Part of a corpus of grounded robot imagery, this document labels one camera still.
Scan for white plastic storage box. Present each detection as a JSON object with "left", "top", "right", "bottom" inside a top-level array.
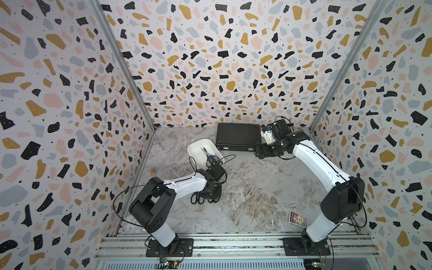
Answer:
[{"left": 187, "top": 139, "right": 225, "bottom": 170}]

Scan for all black scissors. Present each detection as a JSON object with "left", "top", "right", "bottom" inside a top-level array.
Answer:
[{"left": 190, "top": 192, "right": 205, "bottom": 205}]

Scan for blue handled scissors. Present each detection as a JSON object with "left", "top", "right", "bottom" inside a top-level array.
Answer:
[{"left": 202, "top": 147, "right": 218, "bottom": 168}]

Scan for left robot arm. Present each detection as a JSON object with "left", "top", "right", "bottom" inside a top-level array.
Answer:
[{"left": 129, "top": 164, "right": 227, "bottom": 249}]

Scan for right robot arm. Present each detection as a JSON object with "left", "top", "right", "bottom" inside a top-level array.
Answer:
[{"left": 255, "top": 128, "right": 366, "bottom": 248}]

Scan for purple card box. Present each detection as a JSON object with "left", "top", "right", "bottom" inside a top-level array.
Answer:
[{"left": 289, "top": 210, "right": 309, "bottom": 228}]

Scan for black ribbed hard case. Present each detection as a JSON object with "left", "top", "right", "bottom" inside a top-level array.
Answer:
[{"left": 216, "top": 123, "right": 262, "bottom": 152}]

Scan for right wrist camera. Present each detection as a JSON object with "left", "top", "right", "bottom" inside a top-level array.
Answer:
[{"left": 261, "top": 122, "right": 292, "bottom": 145}]

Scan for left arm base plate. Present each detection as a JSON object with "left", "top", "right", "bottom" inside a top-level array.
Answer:
[{"left": 146, "top": 238, "right": 194, "bottom": 258}]

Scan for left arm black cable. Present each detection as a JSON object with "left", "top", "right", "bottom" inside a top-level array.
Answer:
[{"left": 112, "top": 183, "right": 159, "bottom": 228}]

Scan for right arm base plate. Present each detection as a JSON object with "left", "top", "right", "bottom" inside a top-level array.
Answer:
[{"left": 282, "top": 237, "right": 331, "bottom": 256}]

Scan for aluminium rail frame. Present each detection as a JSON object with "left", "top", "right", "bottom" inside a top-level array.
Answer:
[{"left": 94, "top": 232, "right": 385, "bottom": 270}]

